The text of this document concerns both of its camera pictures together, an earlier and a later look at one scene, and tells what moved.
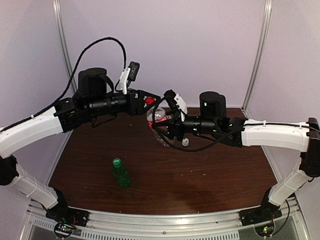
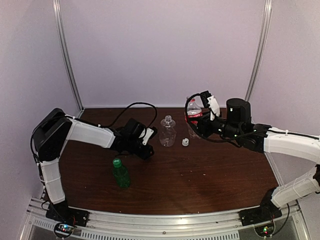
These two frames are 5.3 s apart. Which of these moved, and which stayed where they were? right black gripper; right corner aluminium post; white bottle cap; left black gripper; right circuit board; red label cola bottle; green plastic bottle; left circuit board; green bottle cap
Moved: left black gripper; red label cola bottle; right black gripper
Stayed: right corner aluminium post; white bottle cap; right circuit board; left circuit board; green plastic bottle; green bottle cap
